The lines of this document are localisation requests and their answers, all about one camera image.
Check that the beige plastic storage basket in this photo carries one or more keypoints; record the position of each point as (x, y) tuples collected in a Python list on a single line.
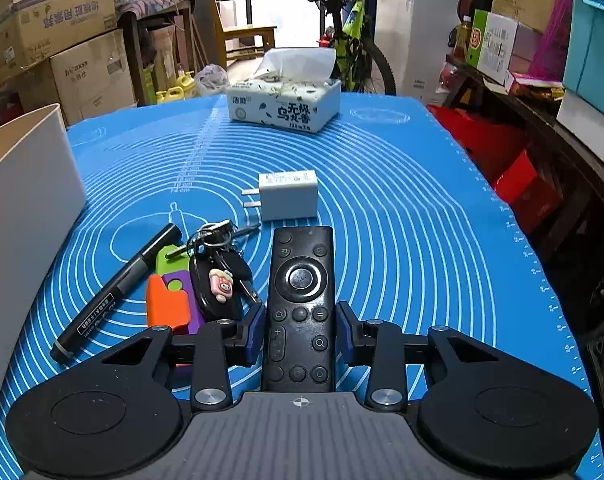
[(27, 260)]

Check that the bunch of keys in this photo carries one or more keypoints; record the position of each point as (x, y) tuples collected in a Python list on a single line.
[(222, 280)]

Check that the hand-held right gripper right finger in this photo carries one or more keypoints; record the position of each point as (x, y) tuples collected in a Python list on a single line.
[(344, 332)]

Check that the white plug charger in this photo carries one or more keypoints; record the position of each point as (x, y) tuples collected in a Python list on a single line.
[(289, 195)]

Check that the slim black remote control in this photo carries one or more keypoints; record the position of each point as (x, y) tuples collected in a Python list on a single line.
[(302, 280)]

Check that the orange green purple toy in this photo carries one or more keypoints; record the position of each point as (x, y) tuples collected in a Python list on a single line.
[(164, 305)]

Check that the white chest freezer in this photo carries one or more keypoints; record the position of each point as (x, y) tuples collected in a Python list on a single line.
[(417, 35)]

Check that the open printed cardboard box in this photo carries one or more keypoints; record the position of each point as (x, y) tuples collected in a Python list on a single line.
[(52, 25)]

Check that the red gift boxes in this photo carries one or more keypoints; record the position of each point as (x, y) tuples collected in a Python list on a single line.
[(502, 170)]

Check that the green white packaging box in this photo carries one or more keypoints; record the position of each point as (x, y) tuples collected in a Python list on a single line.
[(492, 45)]

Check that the teal plastic storage bin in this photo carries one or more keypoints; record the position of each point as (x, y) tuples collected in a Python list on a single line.
[(594, 45)]

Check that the white flat box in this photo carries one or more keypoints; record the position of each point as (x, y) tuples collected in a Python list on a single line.
[(587, 117)]

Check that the black marker pen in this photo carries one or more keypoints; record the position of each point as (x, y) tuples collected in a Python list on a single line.
[(117, 290)]

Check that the dark wooden shelf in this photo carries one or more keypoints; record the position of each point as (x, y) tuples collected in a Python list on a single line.
[(557, 130)]

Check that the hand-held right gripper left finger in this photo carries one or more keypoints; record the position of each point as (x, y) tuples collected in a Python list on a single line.
[(254, 332)]

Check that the blue silicone baking mat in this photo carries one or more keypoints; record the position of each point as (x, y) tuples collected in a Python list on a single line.
[(432, 260)]

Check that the plain brown cardboard box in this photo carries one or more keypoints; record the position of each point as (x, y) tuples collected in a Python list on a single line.
[(92, 80)]

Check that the dark wooden side table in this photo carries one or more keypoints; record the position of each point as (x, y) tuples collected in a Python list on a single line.
[(152, 15)]

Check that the magenta translucent bag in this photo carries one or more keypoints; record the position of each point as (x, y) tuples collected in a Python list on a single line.
[(552, 40)]

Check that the wooden chair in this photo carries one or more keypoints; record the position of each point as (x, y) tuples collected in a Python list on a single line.
[(247, 35)]

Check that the small white plastic bag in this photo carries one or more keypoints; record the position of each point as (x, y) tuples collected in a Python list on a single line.
[(212, 80)]

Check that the white tissue pack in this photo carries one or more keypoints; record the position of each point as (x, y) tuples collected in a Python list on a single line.
[(282, 105)]

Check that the green black bicycle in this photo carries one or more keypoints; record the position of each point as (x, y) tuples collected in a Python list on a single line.
[(354, 45)]

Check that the yellow plastic jug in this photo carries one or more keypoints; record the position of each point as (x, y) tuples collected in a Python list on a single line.
[(174, 92)]

